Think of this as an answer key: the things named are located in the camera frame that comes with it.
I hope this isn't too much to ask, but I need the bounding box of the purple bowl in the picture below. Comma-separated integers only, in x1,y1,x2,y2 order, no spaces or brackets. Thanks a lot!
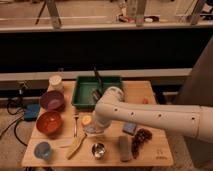
39,90,65,110

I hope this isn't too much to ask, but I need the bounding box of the red bowl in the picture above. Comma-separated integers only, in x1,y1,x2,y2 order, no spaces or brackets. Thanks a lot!
36,111,63,135

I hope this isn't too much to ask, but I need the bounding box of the red chili pepper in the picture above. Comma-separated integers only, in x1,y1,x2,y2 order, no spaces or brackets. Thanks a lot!
143,98,149,104

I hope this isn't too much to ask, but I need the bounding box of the blue plastic cup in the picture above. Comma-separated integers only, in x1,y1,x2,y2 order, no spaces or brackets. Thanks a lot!
34,142,52,160

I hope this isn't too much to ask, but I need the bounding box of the grey rectangular block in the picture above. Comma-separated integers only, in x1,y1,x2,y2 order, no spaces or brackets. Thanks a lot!
118,136,131,162

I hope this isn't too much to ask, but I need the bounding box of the orange fruit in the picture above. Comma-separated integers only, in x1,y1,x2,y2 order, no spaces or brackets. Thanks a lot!
81,115,92,126

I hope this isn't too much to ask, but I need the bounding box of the green plastic tray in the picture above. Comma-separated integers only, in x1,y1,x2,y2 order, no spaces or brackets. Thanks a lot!
72,76,123,109

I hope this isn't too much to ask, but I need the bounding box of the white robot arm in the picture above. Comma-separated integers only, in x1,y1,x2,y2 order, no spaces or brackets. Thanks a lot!
88,87,213,143

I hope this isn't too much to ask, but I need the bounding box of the black cable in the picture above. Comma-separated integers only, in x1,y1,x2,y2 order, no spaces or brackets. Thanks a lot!
0,95,28,147

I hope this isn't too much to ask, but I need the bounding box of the blue box on floor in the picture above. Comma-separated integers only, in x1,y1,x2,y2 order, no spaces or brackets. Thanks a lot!
24,104,40,121

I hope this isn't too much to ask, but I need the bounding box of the blue sponge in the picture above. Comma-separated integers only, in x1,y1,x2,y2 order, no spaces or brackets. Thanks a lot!
122,122,137,135

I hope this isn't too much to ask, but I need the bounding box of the dark grape bunch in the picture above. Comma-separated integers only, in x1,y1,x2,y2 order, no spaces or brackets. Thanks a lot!
131,128,152,159

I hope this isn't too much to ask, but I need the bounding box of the white lidded cup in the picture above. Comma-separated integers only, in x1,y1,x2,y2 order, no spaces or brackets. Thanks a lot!
49,75,64,92

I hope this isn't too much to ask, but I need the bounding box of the small metal cup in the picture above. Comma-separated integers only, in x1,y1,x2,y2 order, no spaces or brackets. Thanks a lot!
92,143,106,159

